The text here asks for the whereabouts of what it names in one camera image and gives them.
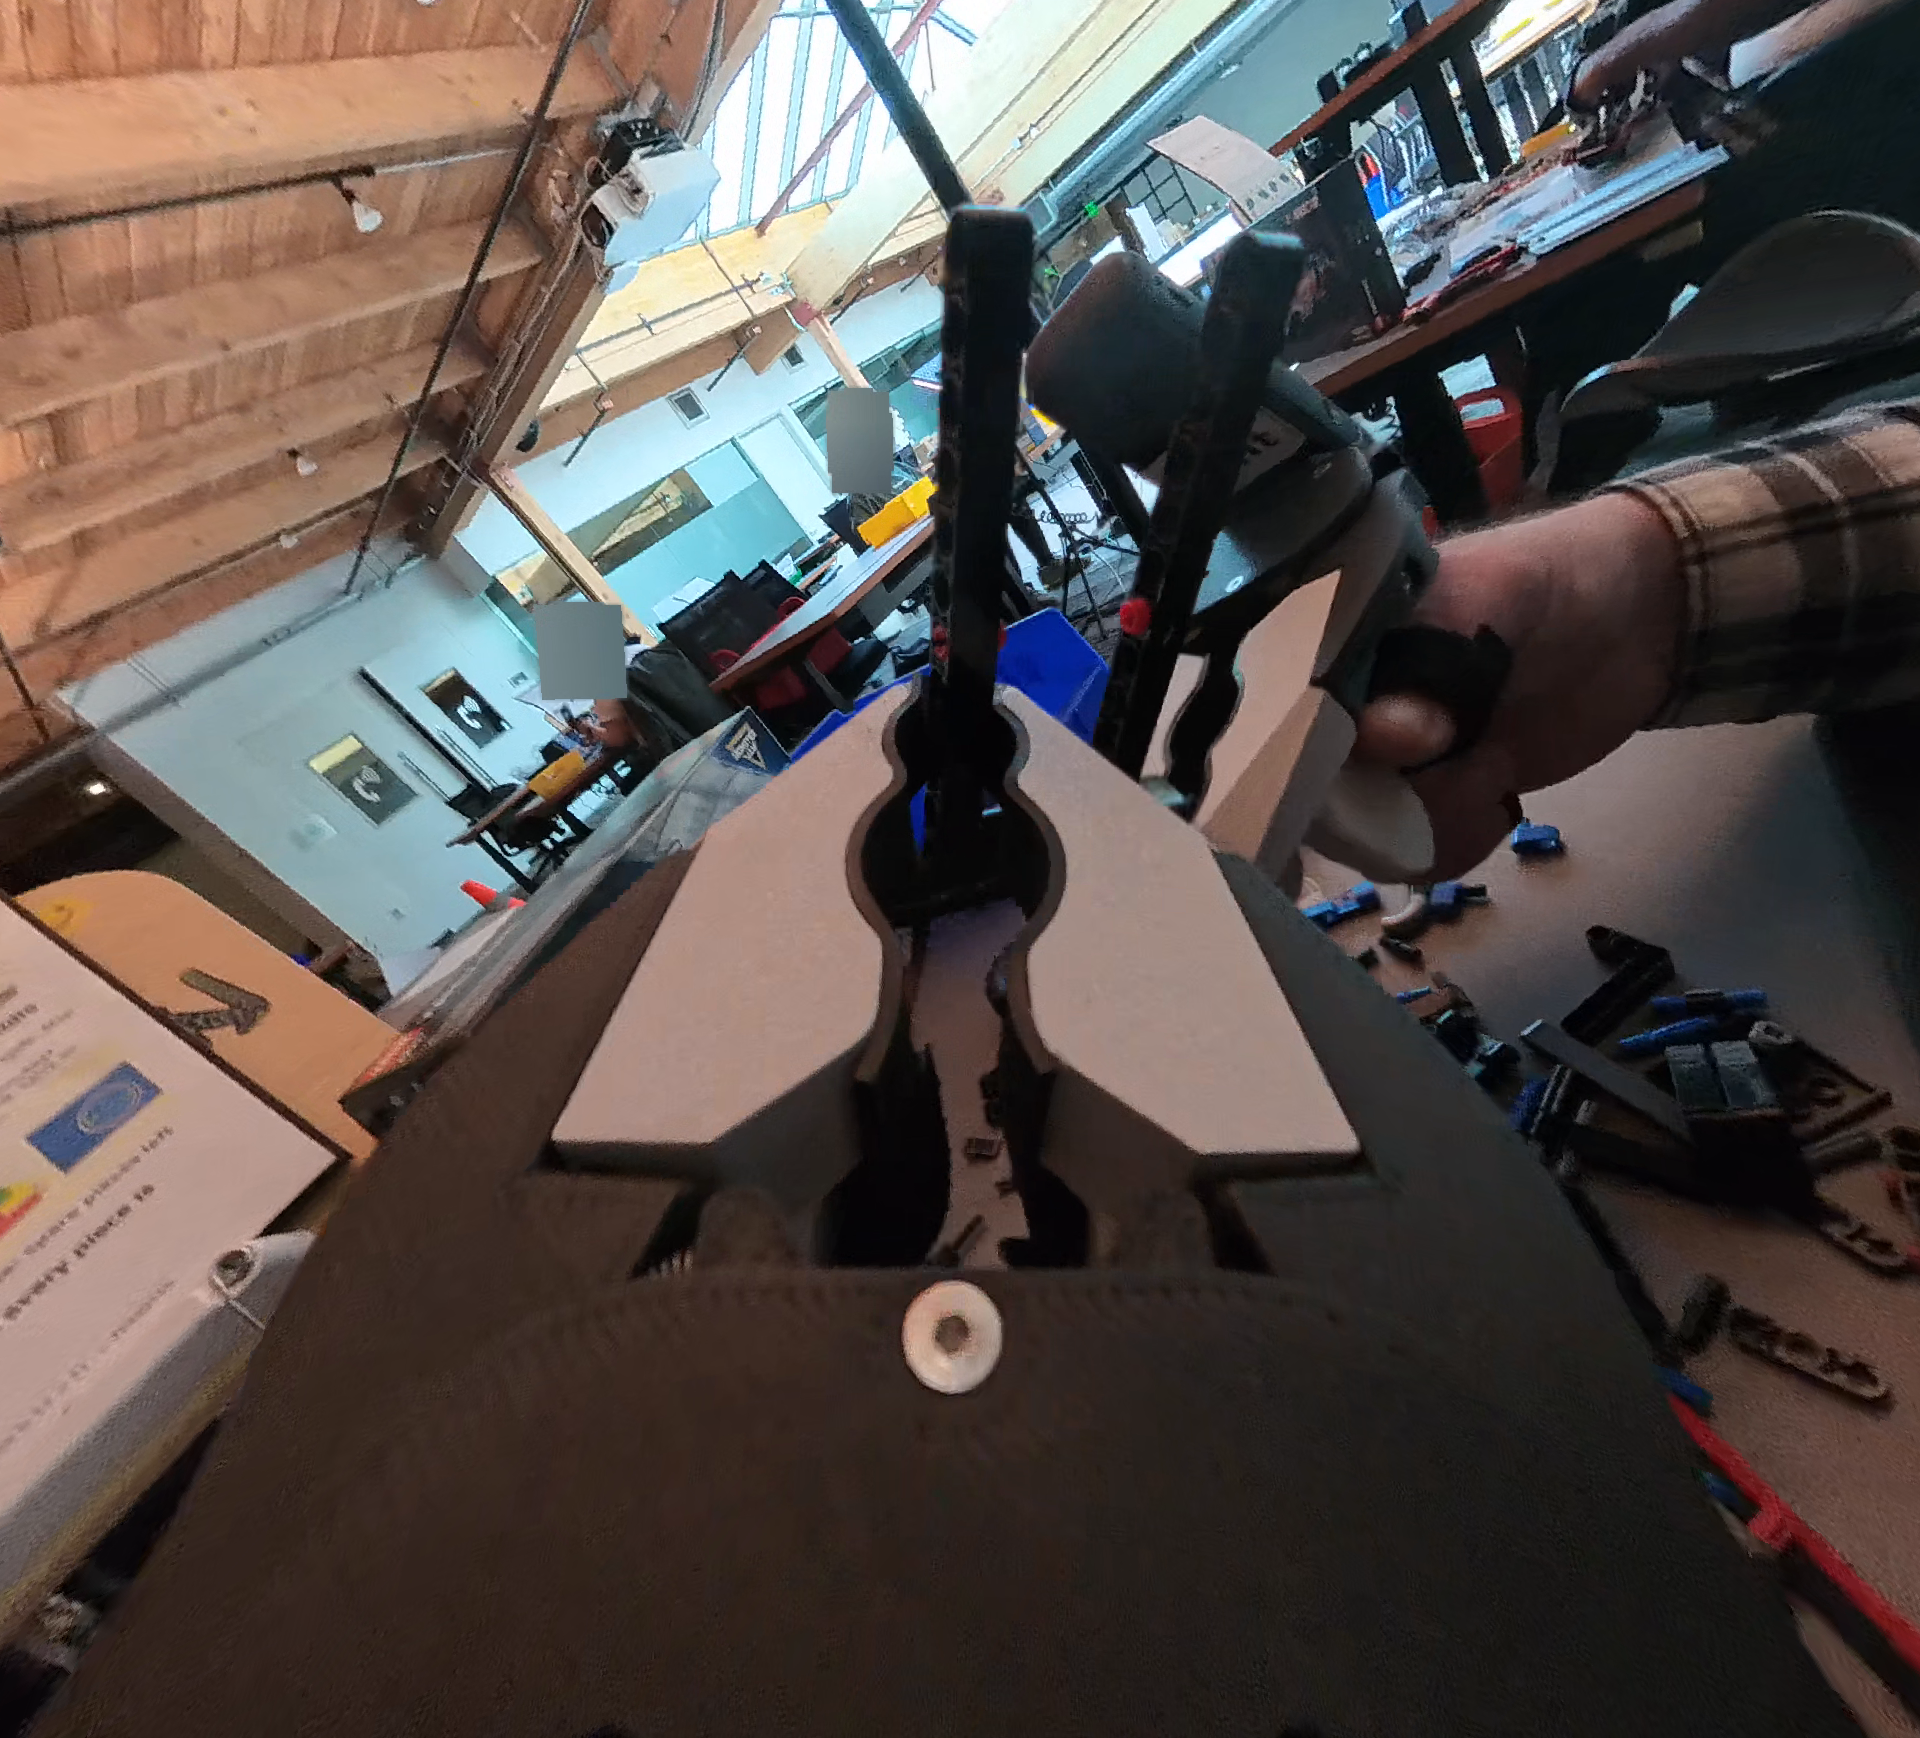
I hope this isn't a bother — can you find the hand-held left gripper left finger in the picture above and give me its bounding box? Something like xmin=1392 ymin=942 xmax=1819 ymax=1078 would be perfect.
xmin=550 ymin=693 xmax=930 ymax=1212

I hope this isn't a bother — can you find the pile of toy building pieces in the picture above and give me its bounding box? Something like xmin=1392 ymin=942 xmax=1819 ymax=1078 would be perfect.
xmin=1291 ymin=823 xmax=1920 ymax=1290

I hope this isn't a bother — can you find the red toy axle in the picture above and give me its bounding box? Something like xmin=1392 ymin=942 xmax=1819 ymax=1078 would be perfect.
xmin=1667 ymin=1393 xmax=1920 ymax=1656

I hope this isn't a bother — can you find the plain blue plastic bin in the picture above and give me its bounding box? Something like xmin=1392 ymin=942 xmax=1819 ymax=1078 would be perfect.
xmin=787 ymin=604 xmax=1123 ymax=768

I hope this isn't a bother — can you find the black metal pole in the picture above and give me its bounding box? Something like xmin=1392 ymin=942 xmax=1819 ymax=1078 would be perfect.
xmin=715 ymin=0 xmax=980 ymax=228

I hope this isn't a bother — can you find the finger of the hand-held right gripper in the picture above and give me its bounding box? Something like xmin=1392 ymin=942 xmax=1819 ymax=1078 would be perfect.
xmin=1150 ymin=652 xmax=1242 ymax=815
xmin=1194 ymin=568 xmax=1358 ymax=888

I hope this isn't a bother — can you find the toy truck set box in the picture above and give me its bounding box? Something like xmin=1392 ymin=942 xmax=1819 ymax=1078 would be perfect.
xmin=355 ymin=711 xmax=794 ymax=1095

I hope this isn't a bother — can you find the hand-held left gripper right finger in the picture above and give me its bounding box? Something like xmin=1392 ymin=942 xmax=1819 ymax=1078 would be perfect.
xmin=1001 ymin=703 xmax=1364 ymax=1218

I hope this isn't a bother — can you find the short dark toy beam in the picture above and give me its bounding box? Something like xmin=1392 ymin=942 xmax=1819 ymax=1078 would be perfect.
xmin=1726 ymin=1309 xmax=1897 ymax=1408

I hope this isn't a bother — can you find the long black toy beam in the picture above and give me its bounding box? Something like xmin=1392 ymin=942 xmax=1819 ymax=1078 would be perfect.
xmin=1091 ymin=229 xmax=1314 ymax=789
xmin=916 ymin=201 xmax=1047 ymax=888

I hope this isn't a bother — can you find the grey desk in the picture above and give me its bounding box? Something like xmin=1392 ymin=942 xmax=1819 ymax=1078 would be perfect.
xmin=1291 ymin=711 xmax=1920 ymax=1738

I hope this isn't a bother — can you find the black office chair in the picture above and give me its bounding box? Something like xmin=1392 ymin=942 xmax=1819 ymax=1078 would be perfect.
xmin=1531 ymin=208 xmax=1920 ymax=497

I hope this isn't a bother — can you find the instruction booklet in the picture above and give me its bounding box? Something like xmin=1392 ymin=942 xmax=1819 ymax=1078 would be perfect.
xmin=0 ymin=867 xmax=380 ymax=1506

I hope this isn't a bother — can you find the person's right forearm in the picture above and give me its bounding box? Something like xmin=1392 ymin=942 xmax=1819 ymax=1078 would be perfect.
xmin=1607 ymin=404 xmax=1920 ymax=738

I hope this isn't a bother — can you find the person's right hand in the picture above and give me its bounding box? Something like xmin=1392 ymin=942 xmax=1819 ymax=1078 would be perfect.
xmin=1308 ymin=483 xmax=1701 ymax=888

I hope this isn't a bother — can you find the dark wooden work table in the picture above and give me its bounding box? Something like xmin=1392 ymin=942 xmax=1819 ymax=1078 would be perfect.
xmin=1276 ymin=0 xmax=1736 ymax=526

